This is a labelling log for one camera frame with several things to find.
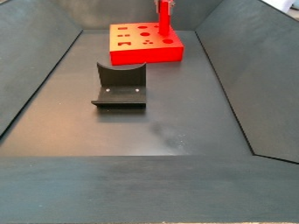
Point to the red star-shaped peg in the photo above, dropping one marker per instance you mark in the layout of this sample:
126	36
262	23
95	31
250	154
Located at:
165	16

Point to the dark grey curved fixture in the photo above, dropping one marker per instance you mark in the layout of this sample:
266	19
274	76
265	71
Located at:
122	87

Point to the red shape-hole insertion block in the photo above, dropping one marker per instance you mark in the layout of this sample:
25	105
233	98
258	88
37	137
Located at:
137	43

